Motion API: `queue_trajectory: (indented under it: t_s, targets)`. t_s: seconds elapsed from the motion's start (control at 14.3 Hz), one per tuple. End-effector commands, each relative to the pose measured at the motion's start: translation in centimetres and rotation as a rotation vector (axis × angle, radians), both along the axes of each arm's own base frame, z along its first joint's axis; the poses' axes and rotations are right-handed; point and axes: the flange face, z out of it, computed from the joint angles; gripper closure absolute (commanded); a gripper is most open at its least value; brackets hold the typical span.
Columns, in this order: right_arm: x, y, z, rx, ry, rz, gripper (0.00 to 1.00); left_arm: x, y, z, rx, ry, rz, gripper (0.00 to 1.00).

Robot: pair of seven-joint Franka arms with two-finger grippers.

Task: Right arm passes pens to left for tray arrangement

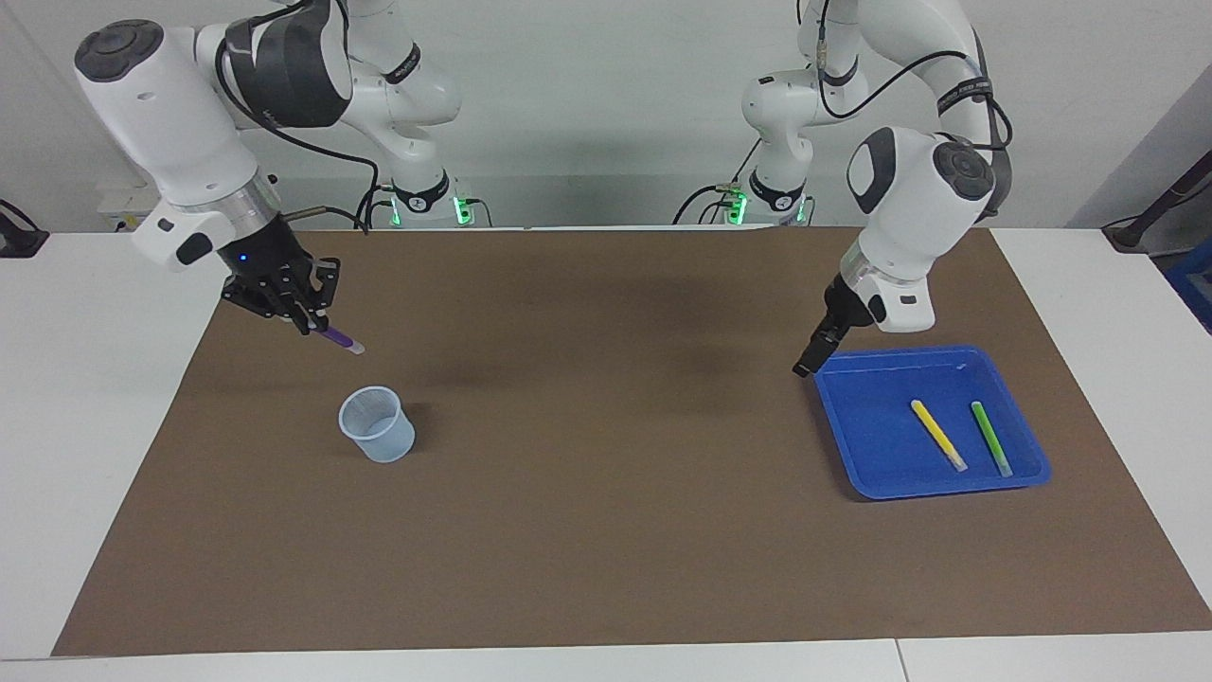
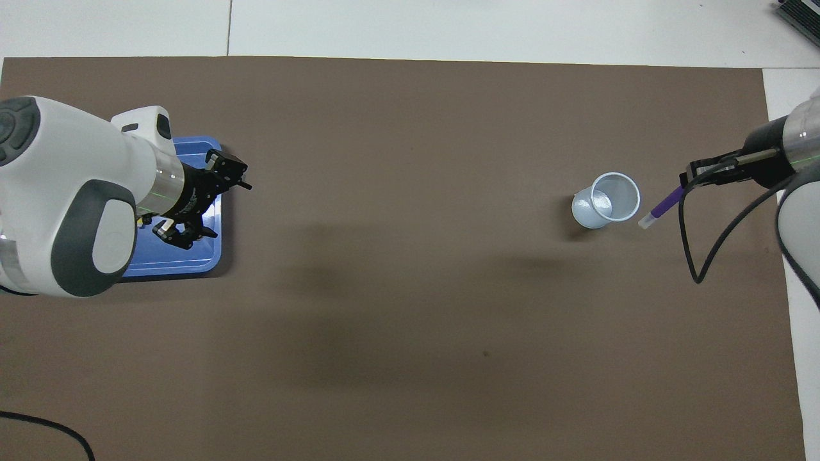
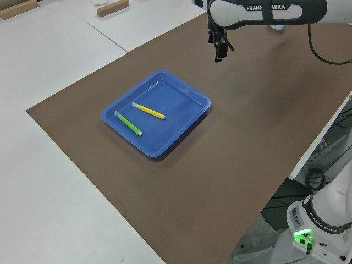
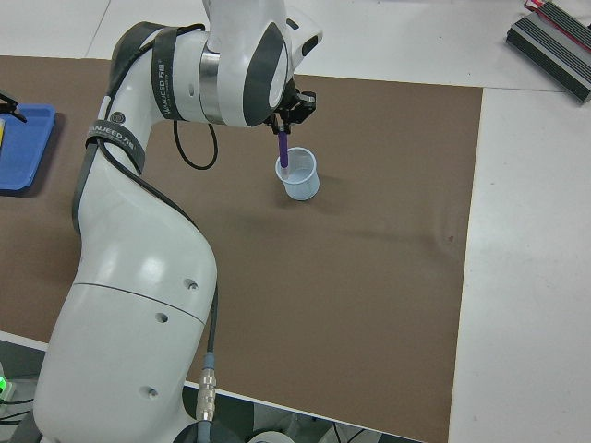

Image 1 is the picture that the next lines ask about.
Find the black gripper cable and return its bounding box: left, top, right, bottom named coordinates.
left=216, top=0, right=381, bottom=235
left=816, top=0, right=1015, bottom=219

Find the yellow pen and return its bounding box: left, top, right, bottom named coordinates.
left=910, top=399, right=969, bottom=473

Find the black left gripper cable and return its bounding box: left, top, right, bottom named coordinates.
left=816, top=0, right=1015, bottom=219

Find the black clamp base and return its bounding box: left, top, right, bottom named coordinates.
left=0, top=199, right=50, bottom=259

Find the black base cable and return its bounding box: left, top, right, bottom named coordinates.
left=353, top=183, right=399, bottom=229
left=672, top=140, right=763, bottom=226

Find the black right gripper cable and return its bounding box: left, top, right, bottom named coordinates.
left=216, top=0, right=381, bottom=235

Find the brown table mat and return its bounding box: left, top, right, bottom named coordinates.
left=52, top=227, right=1212, bottom=656

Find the blue box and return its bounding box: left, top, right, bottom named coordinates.
left=1165, top=237, right=1212, bottom=334

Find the black stand pole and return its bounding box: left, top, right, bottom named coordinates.
left=1103, top=152, right=1212, bottom=255

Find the green pen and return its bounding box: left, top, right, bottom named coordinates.
left=971, top=401, right=1014, bottom=478

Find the translucent plastic cup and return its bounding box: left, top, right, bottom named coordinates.
left=338, top=384, right=416, bottom=464

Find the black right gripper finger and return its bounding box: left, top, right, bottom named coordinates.
left=222, top=283, right=314, bottom=336
left=283, top=257, right=341, bottom=314

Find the white power strip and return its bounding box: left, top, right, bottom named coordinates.
left=95, top=185, right=162, bottom=232

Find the blue plastic tray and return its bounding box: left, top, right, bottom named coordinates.
left=810, top=346, right=1050, bottom=500

